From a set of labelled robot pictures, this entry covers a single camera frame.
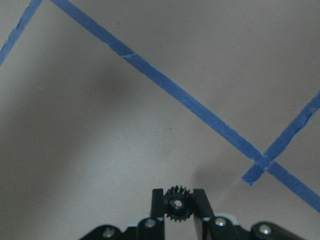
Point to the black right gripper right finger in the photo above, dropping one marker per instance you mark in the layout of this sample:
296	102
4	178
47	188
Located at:
202	208

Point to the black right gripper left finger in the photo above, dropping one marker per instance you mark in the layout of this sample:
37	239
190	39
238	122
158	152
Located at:
157	210

